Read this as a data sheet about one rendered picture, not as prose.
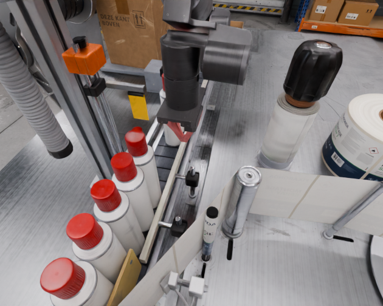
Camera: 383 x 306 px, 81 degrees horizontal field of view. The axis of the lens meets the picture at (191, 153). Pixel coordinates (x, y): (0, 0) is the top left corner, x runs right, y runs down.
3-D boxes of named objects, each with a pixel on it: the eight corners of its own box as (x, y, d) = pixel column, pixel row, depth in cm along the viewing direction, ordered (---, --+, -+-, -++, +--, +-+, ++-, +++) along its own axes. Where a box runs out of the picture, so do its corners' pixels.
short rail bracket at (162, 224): (185, 250, 49) (184, 227, 40) (158, 243, 50) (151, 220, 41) (188, 235, 51) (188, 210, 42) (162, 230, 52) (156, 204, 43)
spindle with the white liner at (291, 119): (292, 175, 56) (358, 59, 34) (256, 169, 58) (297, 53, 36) (290, 150, 62) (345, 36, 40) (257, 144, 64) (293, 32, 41)
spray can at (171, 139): (180, 148, 63) (177, 82, 47) (163, 146, 63) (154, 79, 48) (185, 136, 66) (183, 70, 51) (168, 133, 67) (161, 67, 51)
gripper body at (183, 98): (205, 96, 43) (207, 58, 38) (194, 130, 37) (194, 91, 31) (173, 91, 44) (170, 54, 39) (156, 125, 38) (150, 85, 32)
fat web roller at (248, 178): (242, 240, 45) (264, 190, 31) (219, 235, 46) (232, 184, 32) (244, 220, 48) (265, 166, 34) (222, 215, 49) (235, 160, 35)
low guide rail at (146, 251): (146, 264, 41) (144, 260, 40) (140, 262, 41) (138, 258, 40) (222, 36, 111) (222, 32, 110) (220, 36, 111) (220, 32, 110)
